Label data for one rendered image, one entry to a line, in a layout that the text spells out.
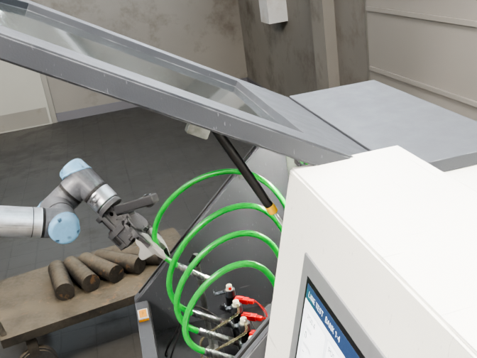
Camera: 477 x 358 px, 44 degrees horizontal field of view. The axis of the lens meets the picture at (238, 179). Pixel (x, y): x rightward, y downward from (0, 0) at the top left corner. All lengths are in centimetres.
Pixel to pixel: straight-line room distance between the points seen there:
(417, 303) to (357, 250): 16
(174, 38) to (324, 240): 766
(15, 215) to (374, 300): 96
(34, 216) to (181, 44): 715
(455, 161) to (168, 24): 742
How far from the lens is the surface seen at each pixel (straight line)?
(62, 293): 332
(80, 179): 163
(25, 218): 152
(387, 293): 78
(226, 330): 167
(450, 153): 127
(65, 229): 151
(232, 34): 869
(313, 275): 99
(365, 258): 83
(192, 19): 855
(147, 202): 158
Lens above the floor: 195
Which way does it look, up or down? 21 degrees down
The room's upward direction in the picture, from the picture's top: 8 degrees counter-clockwise
